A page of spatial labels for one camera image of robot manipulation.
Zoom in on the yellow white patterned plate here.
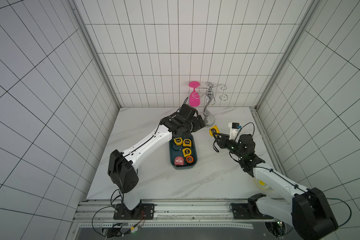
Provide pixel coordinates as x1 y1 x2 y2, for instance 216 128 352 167
253 178 274 192

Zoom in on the pink tape measure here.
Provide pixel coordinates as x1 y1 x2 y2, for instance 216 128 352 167
174 156 185 167

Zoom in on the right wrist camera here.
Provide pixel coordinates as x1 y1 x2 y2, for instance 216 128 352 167
229 123 242 140

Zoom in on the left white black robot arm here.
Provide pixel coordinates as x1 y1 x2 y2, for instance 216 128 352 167
107 104 206 220

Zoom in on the yellow tape measure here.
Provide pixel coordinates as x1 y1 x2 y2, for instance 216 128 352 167
209 125 220 137
174 137 183 146
182 148 192 158
183 139 192 148

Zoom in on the pink wine glass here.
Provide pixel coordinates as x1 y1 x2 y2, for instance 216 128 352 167
189 81 201 107

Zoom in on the chrome glass holder stand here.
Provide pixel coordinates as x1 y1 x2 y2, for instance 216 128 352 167
198 82 228 127

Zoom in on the orange black tape measure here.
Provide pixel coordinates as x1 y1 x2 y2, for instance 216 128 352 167
186 156 195 165

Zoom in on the aluminium mounting rail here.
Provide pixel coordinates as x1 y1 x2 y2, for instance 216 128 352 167
73 199 292 229

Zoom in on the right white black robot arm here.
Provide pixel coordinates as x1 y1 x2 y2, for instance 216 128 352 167
210 129 340 240

